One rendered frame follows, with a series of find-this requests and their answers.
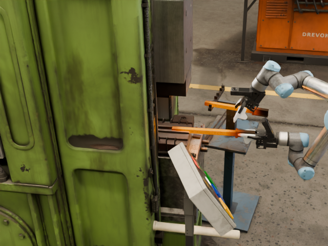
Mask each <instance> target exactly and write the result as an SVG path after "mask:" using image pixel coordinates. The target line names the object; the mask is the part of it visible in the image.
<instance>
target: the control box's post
mask: <svg viewBox="0 0 328 246"><path fill-rule="evenodd" d="M184 197H185V198H189V196H188V194H187V192H186V190H184ZM185 246H194V216H191V215H185Z"/></svg>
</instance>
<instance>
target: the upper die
mask: <svg viewBox="0 0 328 246"><path fill-rule="evenodd" d="M190 82H191V65H190V68H189V71H188V74H187V77H186V80H185V83H168V82H156V93H157V95H166V96H183V97H186V95H187V92H188V89H189V86H190Z"/></svg>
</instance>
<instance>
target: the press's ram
mask: <svg viewBox="0 0 328 246"><path fill-rule="evenodd" d="M152 5H153V27H154V49H155V71H156V82H168V83H185V80H186V77H187V74H188V71H189V68H190V65H191V62H192V60H193V0H152Z"/></svg>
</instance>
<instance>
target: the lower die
mask: <svg viewBox="0 0 328 246"><path fill-rule="evenodd" d="M158 126H166V127H173V126H180V127H192V124H187V125H186V124H184V123H180V124H178V123H163V122H158ZM158 136H159V137H160V140H159V149H160V150H166V138H167V137H168V140H167V149H168V151H169V150H171V149H172V148H174V139H175V137H176V141H175V145H176V146H177V145H178V144H180V143H181V142H182V143H184V145H185V146H186V148H187V149H188V148H189V144H190V140H191V136H192V133H189V132H188V131H175V130H161V129H158Z"/></svg>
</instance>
